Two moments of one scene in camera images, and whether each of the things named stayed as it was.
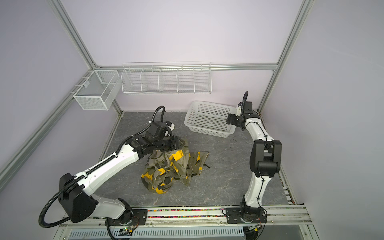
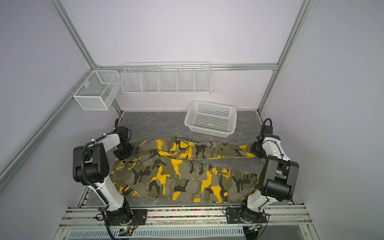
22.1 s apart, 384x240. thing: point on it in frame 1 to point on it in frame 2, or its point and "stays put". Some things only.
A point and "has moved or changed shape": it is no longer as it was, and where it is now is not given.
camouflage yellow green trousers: [178, 164] has moved or changed shape
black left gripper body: [167, 144] to [123, 150]
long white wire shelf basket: [178, 78] stays put
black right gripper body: [235, 120] to [256, 150]
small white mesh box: [99, 91] stays put
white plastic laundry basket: [209, 118] stays put
